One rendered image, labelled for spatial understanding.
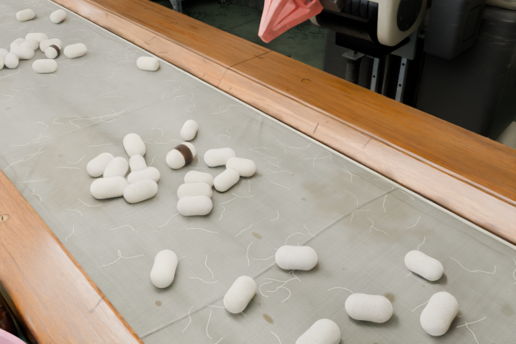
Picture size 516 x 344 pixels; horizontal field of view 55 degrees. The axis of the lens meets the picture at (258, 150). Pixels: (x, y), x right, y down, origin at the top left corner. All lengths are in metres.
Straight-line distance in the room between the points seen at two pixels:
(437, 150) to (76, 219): 0.38
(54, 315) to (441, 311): 0.28
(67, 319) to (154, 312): 0.07
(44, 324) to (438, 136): 0.43
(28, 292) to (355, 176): 0.33
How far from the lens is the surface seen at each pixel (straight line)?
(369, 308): 0.40
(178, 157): 0.54
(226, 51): 0.77
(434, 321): 0.40
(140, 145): 0.57
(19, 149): 0.65
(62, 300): 0.41
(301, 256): 0.42
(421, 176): 0.54
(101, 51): 0.88
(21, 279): 0.44
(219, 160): 0.54
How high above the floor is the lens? 1.06
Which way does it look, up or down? 34 degrees down
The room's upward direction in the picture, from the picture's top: 1 degrees counter-clockwise
